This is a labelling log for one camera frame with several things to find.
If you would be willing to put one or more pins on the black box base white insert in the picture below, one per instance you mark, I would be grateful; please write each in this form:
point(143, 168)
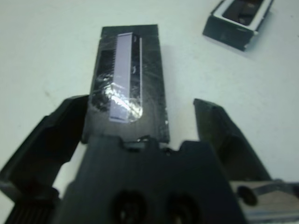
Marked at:
point(224, 32)

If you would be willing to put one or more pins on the glossy black box lid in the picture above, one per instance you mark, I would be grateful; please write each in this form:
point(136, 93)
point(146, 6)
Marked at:
point(130, 93)

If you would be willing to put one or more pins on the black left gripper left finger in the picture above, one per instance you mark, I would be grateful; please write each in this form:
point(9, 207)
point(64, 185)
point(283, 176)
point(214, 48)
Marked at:
point(39, 151)

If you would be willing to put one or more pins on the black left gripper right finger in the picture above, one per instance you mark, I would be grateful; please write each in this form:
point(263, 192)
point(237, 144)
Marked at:
point(224, 140)

